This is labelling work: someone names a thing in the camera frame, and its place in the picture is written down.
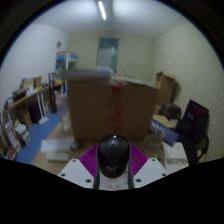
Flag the black computer mouse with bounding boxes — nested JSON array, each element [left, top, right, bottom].
[[96, 133, 132, 179]]

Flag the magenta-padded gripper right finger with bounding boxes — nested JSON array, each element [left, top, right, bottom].
[[128, 143, 169, 190]]

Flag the black bag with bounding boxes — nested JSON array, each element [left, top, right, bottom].
[[175, 99, 210, 144]]

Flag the shelf unit with books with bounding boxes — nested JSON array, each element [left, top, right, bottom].
[[0, 109, 33, 161]]

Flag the long wooden side desk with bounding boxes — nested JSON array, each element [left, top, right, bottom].
[[3, 81, 64, 126]]

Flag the ceiling tube light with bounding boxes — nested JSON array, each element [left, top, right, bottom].
[[97, 0, 108, 21]]

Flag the large brown cardboard box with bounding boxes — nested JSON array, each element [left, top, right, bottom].
[[60, 68, 160, 143]]

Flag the black office chair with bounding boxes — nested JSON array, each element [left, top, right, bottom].
[[185, 133, 210, 165]]

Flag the clear plastic jar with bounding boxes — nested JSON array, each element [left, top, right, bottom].
[[54, 94, 72, 132]]

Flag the printed white paper sheet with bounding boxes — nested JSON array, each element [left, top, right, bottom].
[[39, 137, 78, 154]]

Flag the blue and white display cabinet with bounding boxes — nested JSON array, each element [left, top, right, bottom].
[[54, 50, 79, 98]]

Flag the tall open cardboard box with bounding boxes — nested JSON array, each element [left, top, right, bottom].
[[154, 71, 177, 108]]

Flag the white notebook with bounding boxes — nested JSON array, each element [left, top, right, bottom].
[[162, 141, 190, 166]]

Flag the grey door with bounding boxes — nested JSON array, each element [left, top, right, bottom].
[[96, 37, 120, 73]]

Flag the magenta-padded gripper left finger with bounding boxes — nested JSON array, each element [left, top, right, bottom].
[[57, 143, 100, 190]]

